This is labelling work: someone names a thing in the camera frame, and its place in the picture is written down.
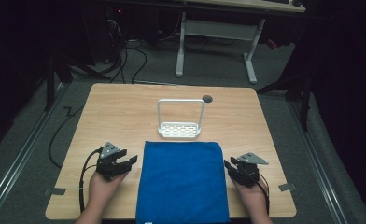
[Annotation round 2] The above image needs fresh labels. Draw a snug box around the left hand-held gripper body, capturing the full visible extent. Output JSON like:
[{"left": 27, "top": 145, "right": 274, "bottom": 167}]
[{"left": 95, "top": 141, "right": 132, "bottom": 182}]

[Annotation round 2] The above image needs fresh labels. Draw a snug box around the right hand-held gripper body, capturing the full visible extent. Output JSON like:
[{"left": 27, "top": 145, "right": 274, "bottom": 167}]
[{"left": 231, "top": 151, "right": 270, "bottom": 188}]

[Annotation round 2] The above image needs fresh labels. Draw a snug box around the blue towel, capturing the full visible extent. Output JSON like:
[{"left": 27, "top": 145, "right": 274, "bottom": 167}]
[{"left": 134, "top": 140, "right": 231, "bottom": 224}]

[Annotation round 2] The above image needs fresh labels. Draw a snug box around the white rack with handle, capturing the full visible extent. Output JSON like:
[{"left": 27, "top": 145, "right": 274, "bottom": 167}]
[{"left": 157, "top": 98, "right": 206, "bottom": 140}]

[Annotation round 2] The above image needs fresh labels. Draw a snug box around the person's right hand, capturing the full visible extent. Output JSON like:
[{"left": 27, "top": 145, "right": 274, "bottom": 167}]
[{"left": 232, "top": 178, "right": 270, "bottom": 217}]

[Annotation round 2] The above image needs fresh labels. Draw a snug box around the person's left hand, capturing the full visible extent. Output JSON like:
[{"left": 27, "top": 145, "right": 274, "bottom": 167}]
[{"left": 88, "top": 170, "right": 130, "bottom": 217}]

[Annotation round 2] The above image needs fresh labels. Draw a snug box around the grey tape piece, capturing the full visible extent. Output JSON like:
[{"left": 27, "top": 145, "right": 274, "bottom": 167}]
[
  {"left": 43, "top": 187, "right": 67, "bottom": 197},
  {"left": 277, "top": 182, "right": 297, "bottom": 192}
]

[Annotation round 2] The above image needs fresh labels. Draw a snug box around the black metal stand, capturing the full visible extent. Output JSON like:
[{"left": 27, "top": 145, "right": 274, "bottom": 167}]
[
  {"left": 255, "top": 59, "right": 314, "bottom": 133},
  {"left": 43, "top": 50, "right": 112, "bottom": 112}
]

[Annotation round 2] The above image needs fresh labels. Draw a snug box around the white-legged desk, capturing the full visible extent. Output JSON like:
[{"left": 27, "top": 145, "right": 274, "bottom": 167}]
[{"left": 174, "top": 0, "right": 306, "bottom": 85}]

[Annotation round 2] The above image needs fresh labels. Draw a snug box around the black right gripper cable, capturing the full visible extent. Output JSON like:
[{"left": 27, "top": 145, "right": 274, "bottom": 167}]
[{"left": 255, "top": 173, "right": 271, "bottom": 216}]

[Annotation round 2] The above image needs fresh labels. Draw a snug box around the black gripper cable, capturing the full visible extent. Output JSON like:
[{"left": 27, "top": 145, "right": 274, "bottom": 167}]
[
  {"left": 78, "top": 147, "right": 104, "bottom": 213},
  {"left": 255, "top": 173, "right": 271, "bottom": 216}
]

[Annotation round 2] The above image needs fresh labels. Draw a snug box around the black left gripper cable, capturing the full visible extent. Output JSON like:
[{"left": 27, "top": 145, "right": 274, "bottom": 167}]
[{"left": 78, "top": 147, "right": 104, "bottom": 213}]

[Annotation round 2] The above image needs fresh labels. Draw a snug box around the black floor cable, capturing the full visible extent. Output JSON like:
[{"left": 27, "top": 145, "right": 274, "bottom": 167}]
[{"left": 48, "top": 105, "right": 85, "bottom": 170}]

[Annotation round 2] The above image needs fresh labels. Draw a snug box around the metal floor rail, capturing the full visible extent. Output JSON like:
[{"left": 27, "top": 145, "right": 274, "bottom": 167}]
[
  {"left": 288, "top": 99, "right": 349, "bottom": 224},
  {"left": 0, "top": 82, "right": 67, "bottom": 220}
]

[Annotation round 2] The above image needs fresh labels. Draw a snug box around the bundle of black cables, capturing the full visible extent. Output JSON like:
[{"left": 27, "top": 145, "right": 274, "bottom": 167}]
[{"left": 105, "top": 6, "right": 148, "bottom": 85}]

